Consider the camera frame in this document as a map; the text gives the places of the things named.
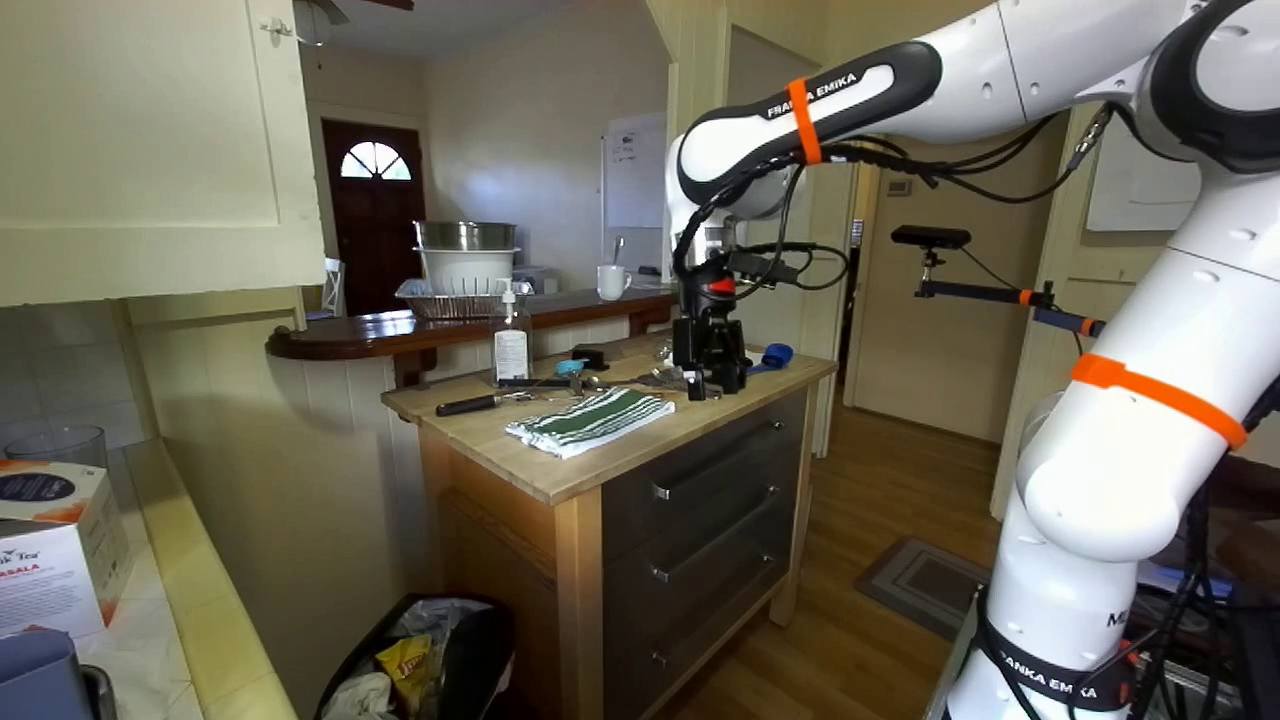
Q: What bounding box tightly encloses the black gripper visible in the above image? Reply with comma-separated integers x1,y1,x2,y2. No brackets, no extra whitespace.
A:
669,303,753,403

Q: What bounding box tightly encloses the green striped white cloth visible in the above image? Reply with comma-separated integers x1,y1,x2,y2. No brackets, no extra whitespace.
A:
505,383,679,464

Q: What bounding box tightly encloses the white mug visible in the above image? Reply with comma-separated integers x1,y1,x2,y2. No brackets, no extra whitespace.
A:
591,259,635,303

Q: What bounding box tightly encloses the wooden kitchen island cabinet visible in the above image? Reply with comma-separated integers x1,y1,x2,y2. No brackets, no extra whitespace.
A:
379,334,839,720

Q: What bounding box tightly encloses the white soap pump bottle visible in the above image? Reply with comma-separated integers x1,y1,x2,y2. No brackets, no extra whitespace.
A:
492,280,531,389

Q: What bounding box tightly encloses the white dish rack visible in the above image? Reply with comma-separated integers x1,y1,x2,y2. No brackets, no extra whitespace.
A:
410,214,529,301

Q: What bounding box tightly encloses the dark wood bar counter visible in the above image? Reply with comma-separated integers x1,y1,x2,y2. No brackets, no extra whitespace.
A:
261,284,679,391

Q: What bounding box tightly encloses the dark door with arched window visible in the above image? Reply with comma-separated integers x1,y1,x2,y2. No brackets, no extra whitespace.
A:
319,115,431,321

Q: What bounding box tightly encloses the black trash bin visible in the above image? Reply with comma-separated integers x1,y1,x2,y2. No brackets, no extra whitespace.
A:
314,591,521,720

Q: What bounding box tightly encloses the white cardboard box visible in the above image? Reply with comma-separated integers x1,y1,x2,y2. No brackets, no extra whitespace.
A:
0,455,132,653

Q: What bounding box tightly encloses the dark grey container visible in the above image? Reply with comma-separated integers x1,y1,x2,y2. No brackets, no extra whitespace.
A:
0,624,119,720

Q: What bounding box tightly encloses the white wall board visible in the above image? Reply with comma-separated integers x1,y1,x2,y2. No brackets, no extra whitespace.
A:
602,111,671,235

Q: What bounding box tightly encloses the black handled knife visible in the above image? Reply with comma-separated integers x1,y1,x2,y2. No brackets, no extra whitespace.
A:
431,383,536,419

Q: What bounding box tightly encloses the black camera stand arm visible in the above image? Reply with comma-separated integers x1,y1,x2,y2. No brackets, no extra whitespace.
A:
887,220,1114,340

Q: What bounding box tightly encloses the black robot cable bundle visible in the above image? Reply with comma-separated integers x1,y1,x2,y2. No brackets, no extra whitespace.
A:
778,101,1117,295

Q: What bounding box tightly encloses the white handwritten wall paper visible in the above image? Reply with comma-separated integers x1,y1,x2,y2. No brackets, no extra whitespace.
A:
1083,115,1213,238

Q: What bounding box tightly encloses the cream wall cabinet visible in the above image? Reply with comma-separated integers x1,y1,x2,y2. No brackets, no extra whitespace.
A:
0,0,332,312

